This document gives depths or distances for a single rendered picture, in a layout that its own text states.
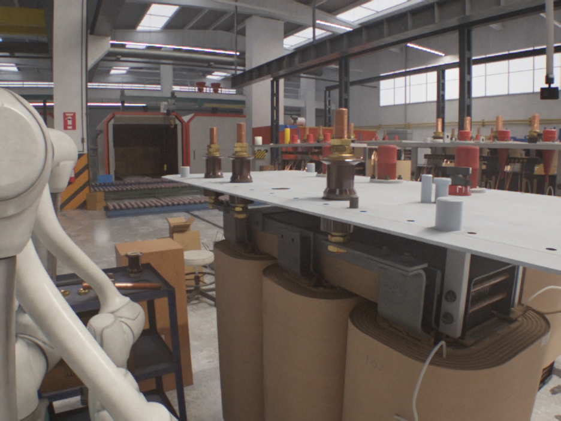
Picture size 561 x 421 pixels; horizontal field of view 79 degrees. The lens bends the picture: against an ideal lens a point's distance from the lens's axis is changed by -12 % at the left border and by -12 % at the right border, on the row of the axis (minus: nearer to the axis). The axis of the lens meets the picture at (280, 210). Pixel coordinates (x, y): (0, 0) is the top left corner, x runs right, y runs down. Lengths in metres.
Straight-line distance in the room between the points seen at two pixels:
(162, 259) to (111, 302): 1.11
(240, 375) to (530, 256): 1.35
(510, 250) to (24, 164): 0.53
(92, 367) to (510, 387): 0.80
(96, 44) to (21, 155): 11.40
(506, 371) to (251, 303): 0.94
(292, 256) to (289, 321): 0.19
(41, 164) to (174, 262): 1.92
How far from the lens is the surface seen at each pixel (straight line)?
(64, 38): 11.63
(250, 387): 1.67
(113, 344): 1.05
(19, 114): 0.39
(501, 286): 1.04
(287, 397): 1.30
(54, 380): 1.83
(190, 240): 4.26
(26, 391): 1.23
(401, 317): 0.85
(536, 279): 2.47
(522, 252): 0.51
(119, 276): 1.99
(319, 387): 1.20
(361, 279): 1.06
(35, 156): 0.39
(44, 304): 0.65
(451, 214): 0.58
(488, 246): 0.52
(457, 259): 0.81
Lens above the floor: 1.47
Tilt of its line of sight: 9 degrees down
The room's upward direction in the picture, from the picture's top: straight up
